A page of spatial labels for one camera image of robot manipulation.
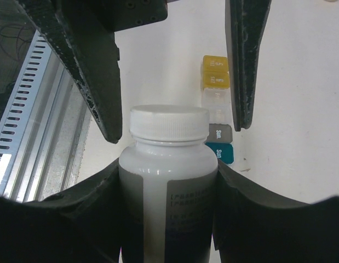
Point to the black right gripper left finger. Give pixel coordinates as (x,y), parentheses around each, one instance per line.
(87,222)

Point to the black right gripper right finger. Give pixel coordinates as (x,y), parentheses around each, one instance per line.
(254,224)

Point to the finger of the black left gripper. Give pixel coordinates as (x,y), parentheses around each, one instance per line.
(245,22)

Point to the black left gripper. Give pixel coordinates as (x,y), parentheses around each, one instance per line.
(78,33)

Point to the aluminium frame rail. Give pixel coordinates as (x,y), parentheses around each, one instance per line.
(47,158)

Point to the white slotted cable duct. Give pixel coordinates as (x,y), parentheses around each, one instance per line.
(20,103)

